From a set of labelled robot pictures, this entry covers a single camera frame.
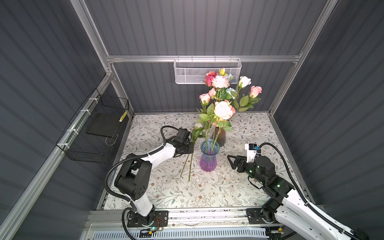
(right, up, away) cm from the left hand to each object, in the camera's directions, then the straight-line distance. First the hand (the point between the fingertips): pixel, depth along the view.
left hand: (191, 148), depth 93 cm
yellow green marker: (-37, +19, -12) cm, 44 cm away
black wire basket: (-49, +9, -20) cm, 53 cm away
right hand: (+22, -3, -16) cm, 28 cm away
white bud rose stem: (+5, +13, +13) cm, 19 cm away
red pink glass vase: (+20, +6, +12) cm, 24 cm away
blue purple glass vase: (+10, +1, -10) cm, 15 cm away
